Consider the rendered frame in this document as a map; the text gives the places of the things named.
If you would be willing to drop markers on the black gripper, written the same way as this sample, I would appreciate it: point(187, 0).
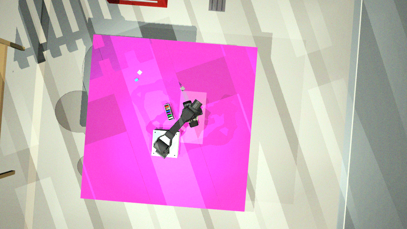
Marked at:
point(193, 123)

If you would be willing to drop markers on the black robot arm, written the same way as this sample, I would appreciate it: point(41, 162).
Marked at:
point(188, 113)

